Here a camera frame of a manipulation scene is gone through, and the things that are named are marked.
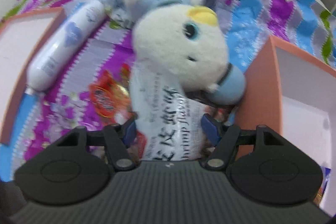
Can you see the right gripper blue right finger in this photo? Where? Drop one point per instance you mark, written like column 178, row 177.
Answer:
column 212, row 129

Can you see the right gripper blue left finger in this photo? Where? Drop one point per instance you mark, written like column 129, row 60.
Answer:
column 129, row 132

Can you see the white shrimp flavour snack bag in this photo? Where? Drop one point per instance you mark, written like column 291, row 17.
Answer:
column 168, row 123

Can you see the red orange snack packet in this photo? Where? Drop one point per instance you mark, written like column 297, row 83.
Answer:
column 110, row 97

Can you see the pink cardboard box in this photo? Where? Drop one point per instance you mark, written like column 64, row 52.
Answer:
column 293, row 93

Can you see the white blue plush toy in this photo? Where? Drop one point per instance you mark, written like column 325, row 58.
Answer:
column 185, row 38

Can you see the white spray bottle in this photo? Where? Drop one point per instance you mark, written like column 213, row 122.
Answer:
column 62, row 45

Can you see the colourful striped floral bedspread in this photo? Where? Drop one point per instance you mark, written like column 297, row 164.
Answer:
column 245, row 23

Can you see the pink box lid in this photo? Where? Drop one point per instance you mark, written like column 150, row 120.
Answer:
column 21, row 37

